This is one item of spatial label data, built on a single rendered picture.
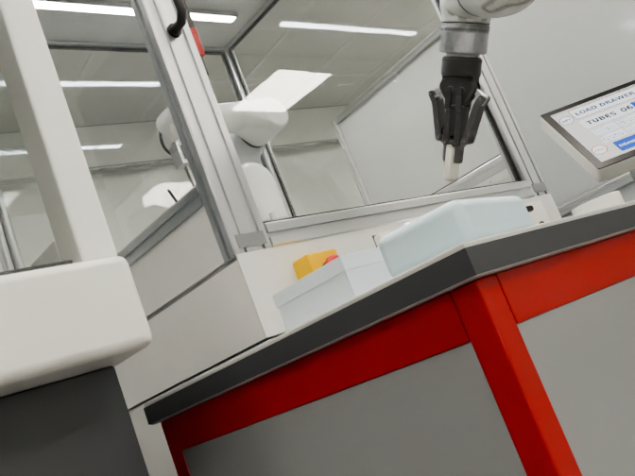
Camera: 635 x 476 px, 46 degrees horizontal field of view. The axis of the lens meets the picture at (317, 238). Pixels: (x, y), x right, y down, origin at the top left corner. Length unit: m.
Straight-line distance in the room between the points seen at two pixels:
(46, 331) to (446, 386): 0.38
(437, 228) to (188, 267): 0.75
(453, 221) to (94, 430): 0.43
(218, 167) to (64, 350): 0.59
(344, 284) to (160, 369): 0.78
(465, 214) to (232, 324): 0.69
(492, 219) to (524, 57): 2.70
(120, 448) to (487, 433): 0.40
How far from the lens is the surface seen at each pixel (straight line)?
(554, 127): 2.24
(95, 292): 0.80
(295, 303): 0.83
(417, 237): 0.67
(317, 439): 0.80
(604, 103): 2.33
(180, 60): 1.37
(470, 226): 0.65
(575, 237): 0.74
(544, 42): 3.33
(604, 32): 3.19
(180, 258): 1.36
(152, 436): 1.59
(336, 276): 0.77
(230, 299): 1.26
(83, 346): 0.78
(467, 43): 1.43
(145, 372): 1.55
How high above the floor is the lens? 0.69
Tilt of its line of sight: 11 degrees up
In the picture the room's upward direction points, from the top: 21 degrees counter-clockwise
